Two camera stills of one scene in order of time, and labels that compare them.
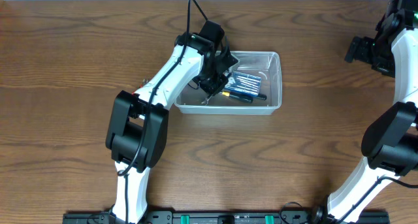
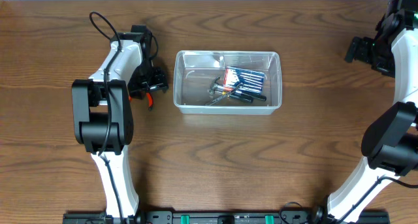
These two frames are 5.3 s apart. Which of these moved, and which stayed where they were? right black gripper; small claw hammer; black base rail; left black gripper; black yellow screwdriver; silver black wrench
Moved: silver black wrench; left black gripper; small claw hammer
Stayed: right black gripper; black base rail; black yellow screwdriver
